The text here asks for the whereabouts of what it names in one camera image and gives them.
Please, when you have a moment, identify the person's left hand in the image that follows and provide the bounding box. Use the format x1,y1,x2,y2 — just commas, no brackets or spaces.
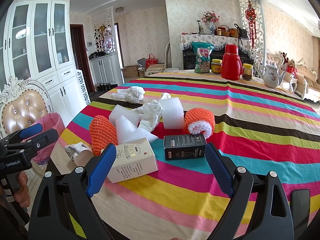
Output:
14,171,30,208

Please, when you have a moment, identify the blue white tall box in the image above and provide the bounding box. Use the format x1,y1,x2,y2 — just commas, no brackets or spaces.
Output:
76,69,91,105

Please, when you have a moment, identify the green snack bag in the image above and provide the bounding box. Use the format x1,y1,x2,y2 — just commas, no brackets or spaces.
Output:
191,42,214,73

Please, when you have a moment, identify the cream dining chair far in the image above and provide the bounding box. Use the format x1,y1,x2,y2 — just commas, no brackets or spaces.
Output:
145,42,172,77

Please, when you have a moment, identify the pink flower vase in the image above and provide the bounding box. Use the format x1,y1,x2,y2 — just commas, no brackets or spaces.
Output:
201,10,220,35

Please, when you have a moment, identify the red handbag on floor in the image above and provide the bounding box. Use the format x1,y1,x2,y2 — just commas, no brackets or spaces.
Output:
145,54,158,68

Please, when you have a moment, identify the white glass door cabinet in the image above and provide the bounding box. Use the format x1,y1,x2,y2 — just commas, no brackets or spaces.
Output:
1,0,86,125

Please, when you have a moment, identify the white paper carton box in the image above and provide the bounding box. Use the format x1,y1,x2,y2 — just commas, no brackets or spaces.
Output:
107,138,158,183

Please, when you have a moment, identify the cardboard box on floor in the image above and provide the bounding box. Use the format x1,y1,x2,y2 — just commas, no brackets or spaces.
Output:
122,65,139,79

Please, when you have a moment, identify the white foam block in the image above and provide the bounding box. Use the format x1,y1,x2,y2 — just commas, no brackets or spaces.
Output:
160,97,184,129

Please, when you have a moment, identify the white foam wedge piece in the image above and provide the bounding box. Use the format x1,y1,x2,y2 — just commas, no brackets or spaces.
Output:
109,105,158,145

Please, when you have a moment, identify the black piano with lace cover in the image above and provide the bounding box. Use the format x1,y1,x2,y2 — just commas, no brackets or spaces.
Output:
180,34,253,70

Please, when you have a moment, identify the red thermos jug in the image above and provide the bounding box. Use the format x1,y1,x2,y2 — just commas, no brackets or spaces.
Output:
221,44,243,81

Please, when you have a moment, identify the small yellow lid jar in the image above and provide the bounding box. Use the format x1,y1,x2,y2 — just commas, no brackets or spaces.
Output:
242,63,253,81

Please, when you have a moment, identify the white plastic bag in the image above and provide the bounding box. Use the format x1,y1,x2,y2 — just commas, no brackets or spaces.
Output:
111,86,145,103

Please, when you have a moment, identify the black small product box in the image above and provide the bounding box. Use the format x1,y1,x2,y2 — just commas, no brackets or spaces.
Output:
164,134,207,161

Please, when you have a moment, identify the white low shoe cabinet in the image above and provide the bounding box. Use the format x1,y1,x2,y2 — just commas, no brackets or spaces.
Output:
89,53,124,88

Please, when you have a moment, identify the white round stool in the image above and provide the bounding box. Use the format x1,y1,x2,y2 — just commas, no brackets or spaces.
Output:
164,68,180,73

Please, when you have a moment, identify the pink lined trash bin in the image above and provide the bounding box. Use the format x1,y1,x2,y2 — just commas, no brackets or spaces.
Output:
33,112,65,165

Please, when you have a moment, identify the orange white foam net roll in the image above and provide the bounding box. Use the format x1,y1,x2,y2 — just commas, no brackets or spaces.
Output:
183,108,215,139

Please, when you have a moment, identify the striped colourful tablecloth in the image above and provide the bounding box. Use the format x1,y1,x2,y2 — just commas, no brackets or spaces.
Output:
49,70,320,240

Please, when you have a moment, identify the ornate tan leather chair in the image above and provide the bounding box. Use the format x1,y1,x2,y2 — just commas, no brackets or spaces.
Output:
1,76,54,138

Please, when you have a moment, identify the red chinese knot ornament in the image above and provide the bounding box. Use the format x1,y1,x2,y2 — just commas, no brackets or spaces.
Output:
245,0,257,48

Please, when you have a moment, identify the white floral ceramic pitcher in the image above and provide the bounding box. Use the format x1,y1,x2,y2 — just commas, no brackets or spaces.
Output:
260,65,285,88

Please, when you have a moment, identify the cream sofa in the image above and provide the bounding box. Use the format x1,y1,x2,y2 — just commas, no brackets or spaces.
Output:
265,51,319,103

